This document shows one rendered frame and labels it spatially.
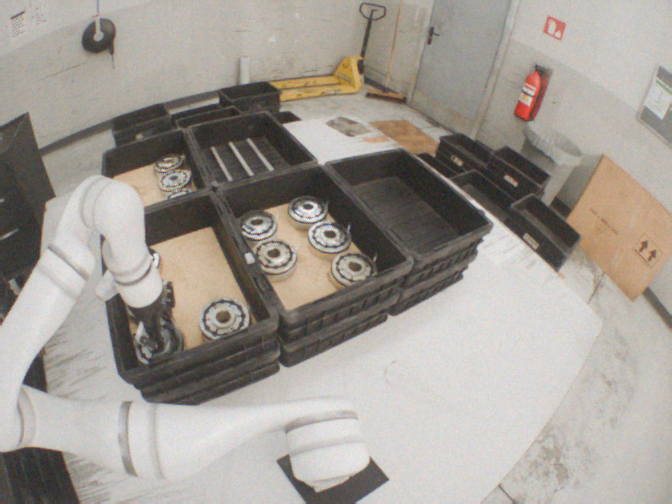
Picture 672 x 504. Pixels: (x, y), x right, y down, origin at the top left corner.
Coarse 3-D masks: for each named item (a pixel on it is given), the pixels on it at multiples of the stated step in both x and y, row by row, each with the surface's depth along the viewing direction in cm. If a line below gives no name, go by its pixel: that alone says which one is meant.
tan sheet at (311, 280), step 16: (272, 208) 89; (288, 224) 85; (288, 240) 81; (304, 240) 82; (304, 256) 78; (304, 272) 75; (320, 272) 76; (288, 288) 71; (304, 288) 72; (320, 288) 72; (288, 304) 69
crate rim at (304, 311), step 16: (272, 176) 82; (224, 208) 72; (240, 240) 66; (256, 272) 61; (384, 272) 65; (400, 272) 66; (272, 288) 59; (352, 288) 61; (368, 288) 63; (304, 304) 57; (320, 304) 58; (336, 304) 61; (288, 320) 56
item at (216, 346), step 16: (208, 192) 75; (160, 208) 69; (224, 224) 68; (240, 256) 63; (256, 288) 58; (112, 304) 51; (272, 304) 56; (112, 320) 48; (272, 320) 54; (112, 336) 46; (224, 336) 51; (240, 336) 51; (256, 336) 53; (192, 352) 48; (208, 352) 49; (144, 368) 44; (160, 368) 45; (176, 368) 47
